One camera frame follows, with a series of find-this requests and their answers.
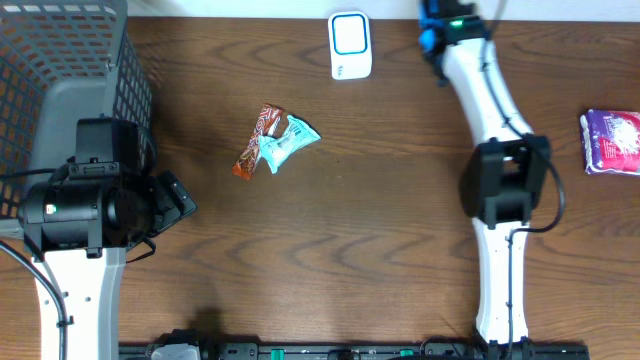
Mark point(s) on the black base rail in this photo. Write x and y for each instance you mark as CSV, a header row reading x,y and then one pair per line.
x,y
184,344

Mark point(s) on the red purple sanitary pad pack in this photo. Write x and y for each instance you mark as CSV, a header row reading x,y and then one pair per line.
x,y
610,142

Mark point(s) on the red Top chocolate bar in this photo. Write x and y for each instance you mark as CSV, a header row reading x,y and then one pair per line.
x,y
268,120

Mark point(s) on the dark grey plastic basket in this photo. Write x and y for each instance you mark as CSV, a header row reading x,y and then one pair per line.
x,y
61,61

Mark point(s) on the white barcode scanner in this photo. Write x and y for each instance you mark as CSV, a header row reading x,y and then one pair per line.
x,y
350,45

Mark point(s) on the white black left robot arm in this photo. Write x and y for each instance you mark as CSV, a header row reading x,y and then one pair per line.
x,y
79,226

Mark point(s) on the teal green wipes pack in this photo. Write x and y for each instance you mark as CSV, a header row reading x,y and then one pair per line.
x,y
297,135

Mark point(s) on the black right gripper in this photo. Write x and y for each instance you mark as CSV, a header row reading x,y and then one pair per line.
x,y
440,7

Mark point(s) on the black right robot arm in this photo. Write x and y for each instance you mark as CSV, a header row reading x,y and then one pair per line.
x,y
502,182

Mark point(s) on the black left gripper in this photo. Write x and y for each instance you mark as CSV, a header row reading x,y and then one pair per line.
x,y
176,198

